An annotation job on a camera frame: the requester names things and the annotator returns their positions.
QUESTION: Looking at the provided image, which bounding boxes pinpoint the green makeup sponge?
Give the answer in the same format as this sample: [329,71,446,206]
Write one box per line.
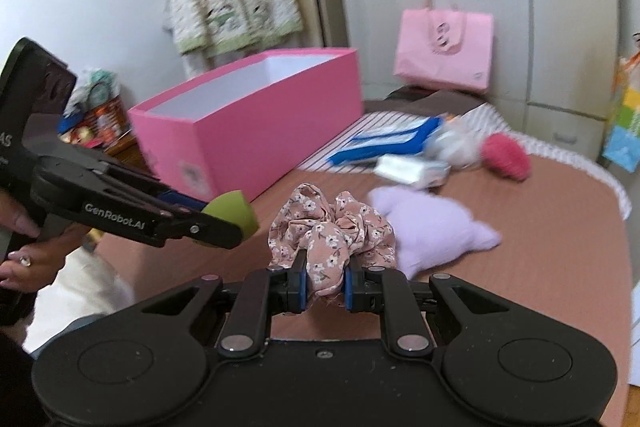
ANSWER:
[200,189,260,249]

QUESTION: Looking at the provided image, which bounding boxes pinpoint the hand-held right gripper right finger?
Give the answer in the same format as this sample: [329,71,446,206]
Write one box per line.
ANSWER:
[344,256,507,358]

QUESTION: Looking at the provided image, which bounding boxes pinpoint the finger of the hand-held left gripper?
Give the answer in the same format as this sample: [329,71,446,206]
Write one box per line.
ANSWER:
[95,158,207,212]
[152,206,247,251]

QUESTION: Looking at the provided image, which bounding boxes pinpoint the white cloth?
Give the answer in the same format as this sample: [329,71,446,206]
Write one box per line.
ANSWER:
[22,249,137,355]

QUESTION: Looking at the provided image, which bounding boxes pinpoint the white plush toy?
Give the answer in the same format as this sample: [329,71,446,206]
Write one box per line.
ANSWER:
[425,117,493,170]

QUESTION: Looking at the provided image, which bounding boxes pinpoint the colourful paper bag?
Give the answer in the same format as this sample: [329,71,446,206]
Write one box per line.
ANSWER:
[601,53,640,174]

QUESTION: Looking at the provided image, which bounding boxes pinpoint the small white tissue packet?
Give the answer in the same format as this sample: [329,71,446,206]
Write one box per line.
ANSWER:
[374,155,452,188]

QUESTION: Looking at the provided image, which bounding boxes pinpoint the pink floral scrunchie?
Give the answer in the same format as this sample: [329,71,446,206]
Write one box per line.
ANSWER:
[267,183,398,311]

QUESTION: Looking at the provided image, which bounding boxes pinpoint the person's left hand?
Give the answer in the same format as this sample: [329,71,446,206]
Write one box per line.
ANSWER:
[0,187,90,294]

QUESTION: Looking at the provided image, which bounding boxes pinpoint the white plastic bag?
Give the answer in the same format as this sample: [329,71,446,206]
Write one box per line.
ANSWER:
[74,67,120,108]

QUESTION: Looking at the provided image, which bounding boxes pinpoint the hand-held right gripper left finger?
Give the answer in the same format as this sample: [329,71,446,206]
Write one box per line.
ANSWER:
[140,252,308,361]

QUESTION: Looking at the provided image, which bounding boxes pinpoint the brown wicker basket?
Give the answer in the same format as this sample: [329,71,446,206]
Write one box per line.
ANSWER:
[92,97,133,146]

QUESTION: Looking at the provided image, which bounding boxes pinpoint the black suitcase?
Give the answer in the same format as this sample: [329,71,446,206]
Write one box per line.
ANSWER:
[385,83,443,104]

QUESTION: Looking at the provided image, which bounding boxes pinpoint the pink tote bag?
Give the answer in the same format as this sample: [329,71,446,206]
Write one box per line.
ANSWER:
[393,0,495,94]

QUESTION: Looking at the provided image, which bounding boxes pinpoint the pink knitted toy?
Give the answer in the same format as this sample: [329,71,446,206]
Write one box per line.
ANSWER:
[482,133,533,182]

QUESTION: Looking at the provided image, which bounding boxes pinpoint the pink cardboard box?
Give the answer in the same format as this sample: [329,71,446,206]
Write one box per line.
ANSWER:
[127,48,364,204]

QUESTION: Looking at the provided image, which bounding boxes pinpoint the blue wet wipes packet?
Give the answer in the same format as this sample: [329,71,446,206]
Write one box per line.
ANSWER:
[327,116,444,166]

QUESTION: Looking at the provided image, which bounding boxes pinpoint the cream knitted pants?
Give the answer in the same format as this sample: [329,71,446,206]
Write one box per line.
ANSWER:
[181,29,302,78]

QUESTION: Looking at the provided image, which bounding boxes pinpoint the purple plush toy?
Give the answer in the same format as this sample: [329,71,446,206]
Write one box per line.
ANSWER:
[368,186,503,281]

